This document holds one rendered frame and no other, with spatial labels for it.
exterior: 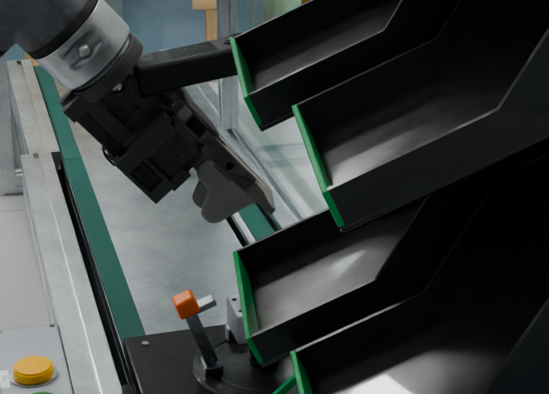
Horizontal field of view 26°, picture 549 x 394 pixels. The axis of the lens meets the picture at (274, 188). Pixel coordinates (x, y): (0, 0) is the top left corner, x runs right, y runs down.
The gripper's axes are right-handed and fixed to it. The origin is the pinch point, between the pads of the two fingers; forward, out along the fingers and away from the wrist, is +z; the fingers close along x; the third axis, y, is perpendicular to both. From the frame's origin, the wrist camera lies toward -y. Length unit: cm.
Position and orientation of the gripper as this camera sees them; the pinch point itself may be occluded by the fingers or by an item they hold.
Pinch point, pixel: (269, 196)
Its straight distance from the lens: 108.6
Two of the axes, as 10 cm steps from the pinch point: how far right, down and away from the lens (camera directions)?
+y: -7.3, 6.8, 0.6
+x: 2.7, 3.7, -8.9
